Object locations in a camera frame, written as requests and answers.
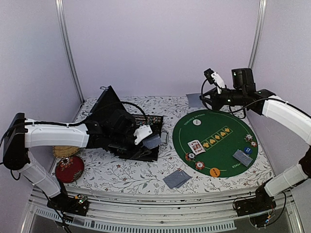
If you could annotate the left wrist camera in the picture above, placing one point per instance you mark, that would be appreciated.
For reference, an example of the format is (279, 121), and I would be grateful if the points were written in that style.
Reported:
(141, 133)

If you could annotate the black poker chip case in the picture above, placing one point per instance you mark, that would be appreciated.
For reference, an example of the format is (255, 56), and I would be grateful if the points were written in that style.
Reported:
(108, 102)

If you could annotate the woven wicker basket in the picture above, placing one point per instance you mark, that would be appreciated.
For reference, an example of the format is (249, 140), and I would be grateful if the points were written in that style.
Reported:
(64, 151)

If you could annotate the blue small blind button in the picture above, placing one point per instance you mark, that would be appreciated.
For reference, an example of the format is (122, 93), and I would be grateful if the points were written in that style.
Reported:
(247, 150)

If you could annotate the dealt card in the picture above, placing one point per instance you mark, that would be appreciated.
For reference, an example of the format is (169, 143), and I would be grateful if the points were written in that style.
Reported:
(247, 161)
(239, 155)
(183, 178)
(172, 180)

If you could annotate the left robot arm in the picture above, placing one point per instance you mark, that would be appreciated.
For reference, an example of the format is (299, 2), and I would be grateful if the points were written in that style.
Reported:
(24, 134)

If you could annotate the blue playing card deck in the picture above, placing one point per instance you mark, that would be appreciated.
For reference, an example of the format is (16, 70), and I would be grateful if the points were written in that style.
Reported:
(152, 142)

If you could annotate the floral tablecloth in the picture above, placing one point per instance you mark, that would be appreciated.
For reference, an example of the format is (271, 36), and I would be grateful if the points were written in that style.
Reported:
(108, 173)

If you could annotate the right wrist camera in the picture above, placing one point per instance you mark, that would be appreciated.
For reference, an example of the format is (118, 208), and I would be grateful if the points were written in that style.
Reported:
(214, 78)

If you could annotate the red embroidered round cushion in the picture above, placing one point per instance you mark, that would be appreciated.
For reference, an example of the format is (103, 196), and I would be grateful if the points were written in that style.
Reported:
(69, 169)

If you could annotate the orange big blind button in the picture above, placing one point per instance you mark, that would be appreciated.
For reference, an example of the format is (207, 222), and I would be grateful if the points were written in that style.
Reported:
(214, 172)

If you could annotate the purple black chip stack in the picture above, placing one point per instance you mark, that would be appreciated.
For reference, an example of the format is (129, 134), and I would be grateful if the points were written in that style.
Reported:
(190, 156)

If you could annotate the poker chip row far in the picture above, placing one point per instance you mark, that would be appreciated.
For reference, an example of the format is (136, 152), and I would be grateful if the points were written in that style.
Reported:
(151, 120)

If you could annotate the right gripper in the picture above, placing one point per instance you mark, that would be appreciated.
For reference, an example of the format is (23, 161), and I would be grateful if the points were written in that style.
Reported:
(213, 103)

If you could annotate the front aluminium rail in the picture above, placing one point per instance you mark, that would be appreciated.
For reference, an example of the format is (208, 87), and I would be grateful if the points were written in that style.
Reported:
(111, 212)

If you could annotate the green poker felt mat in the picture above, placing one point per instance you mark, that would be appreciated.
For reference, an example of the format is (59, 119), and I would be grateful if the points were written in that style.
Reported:
(220, 134)

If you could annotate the aluminium frame post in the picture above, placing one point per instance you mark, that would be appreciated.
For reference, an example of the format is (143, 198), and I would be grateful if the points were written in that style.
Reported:
(65, 37)
(258, 32)

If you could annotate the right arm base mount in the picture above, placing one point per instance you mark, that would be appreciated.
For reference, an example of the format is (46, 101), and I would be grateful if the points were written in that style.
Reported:
(259, 208)

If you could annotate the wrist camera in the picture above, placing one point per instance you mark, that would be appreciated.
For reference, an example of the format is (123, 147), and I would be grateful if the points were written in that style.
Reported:
(214, 78)
(141, 133)

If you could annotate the small red chip stack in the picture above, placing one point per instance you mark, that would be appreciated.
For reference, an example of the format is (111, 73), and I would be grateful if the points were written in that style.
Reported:
(253, 144)

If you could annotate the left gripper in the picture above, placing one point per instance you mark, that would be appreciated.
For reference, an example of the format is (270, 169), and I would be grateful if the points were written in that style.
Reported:
(129, 147)

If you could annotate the left aluminium frame post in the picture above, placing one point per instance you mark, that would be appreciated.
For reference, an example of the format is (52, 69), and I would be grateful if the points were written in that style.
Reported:
(65, 37)

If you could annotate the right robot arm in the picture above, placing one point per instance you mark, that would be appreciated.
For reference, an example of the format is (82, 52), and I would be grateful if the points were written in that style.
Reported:
(286, 135)

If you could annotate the face-up king card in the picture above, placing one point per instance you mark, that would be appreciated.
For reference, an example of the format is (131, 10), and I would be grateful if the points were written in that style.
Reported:
(196, 147)

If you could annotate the white dealer button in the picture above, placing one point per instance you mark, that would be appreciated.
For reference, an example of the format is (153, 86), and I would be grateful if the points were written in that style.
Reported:
(197, 122)

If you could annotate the right aluminium frame post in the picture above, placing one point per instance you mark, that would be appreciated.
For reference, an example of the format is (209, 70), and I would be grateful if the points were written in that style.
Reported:
(258, 32)

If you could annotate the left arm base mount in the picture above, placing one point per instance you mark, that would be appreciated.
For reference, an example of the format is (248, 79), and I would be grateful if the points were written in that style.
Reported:
(77, 205)

